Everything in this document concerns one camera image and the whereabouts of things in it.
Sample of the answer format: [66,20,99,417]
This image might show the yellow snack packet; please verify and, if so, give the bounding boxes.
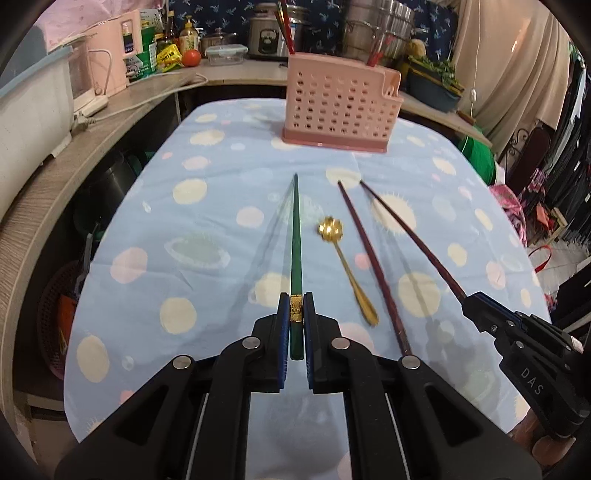
[157,45,183,70]

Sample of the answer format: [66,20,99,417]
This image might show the pink floral cloth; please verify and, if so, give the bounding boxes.
[489,185,527,245]

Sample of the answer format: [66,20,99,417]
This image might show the beige curtain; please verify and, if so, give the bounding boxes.
[455,0,573,160]

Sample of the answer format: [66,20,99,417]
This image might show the white cord with switch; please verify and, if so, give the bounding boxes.
[468,0,485,121]

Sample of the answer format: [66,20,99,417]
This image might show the green chopstick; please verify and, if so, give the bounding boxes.
[288,173,306,361]

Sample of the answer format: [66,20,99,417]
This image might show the white plastic storage tub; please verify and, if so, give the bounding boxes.
[0,46,77,204]

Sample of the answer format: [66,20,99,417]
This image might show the navy patterned wall cloth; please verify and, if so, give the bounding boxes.
[178,0,462,47]

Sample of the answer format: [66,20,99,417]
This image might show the white power strip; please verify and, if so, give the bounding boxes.
[74,95,109,118]

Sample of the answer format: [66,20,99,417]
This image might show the dark iron chair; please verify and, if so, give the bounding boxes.
[505,124,546,195]

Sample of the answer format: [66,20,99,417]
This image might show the blue plastic basin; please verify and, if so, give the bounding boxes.
[406,69,462,114]

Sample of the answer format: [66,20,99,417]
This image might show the green plastic bag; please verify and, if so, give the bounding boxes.
[459,136,497,183]

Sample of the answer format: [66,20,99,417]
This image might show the blue polka-dot tablecloth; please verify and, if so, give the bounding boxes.
[62,98,552,480]

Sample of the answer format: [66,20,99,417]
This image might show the yellow oil bottle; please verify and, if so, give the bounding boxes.
[180,16,199,54]

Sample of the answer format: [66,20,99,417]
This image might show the pink wall cloth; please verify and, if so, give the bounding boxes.
[28,0,153,51]

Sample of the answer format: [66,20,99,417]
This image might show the stainless rice cooker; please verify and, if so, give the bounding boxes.
[247,2,310,61]

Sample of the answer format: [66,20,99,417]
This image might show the white power cable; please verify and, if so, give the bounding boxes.
[95,74,208,123]

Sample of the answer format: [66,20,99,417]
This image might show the gold flower-shaped spoon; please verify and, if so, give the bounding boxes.
[316,217,380,328]

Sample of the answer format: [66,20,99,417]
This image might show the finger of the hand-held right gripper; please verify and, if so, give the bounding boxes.
[463,294,514,343]
[477,291,528,325]

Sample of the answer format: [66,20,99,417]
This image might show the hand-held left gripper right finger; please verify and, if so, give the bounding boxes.
[302,292,542,480]

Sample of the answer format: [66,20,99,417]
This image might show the white countertop appliance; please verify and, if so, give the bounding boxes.
[67,44,93,104]

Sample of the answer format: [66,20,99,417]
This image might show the hanging clothes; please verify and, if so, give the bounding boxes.
[549,46,591,241]

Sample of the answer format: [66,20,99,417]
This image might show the small lidded metal pot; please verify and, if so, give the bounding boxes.
[201,28,238,51]

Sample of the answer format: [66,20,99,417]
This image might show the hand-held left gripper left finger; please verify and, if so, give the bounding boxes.
[54,292,293,480]

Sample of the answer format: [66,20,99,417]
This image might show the person's right hand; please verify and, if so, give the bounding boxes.
[508,413,580,472]

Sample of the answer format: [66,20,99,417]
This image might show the pink perforated utensil holder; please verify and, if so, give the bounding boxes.
[281,52,402,154]

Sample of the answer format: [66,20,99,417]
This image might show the stainless steamer pot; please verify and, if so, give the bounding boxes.
[344,0,428,63]

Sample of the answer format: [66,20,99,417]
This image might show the clear lidded food container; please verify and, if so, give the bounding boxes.
[205,44,250,65]

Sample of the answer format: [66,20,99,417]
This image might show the black cooking pot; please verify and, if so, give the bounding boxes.
[88,154,139,217]

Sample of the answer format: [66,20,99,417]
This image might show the pink electric kettle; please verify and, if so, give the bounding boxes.
[85,11,141,95]

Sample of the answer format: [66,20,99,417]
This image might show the green leafy vegetables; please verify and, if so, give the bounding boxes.
[406,53,465,90]

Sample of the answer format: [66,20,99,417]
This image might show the green tin can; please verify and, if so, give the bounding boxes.
[127,28,160,81]

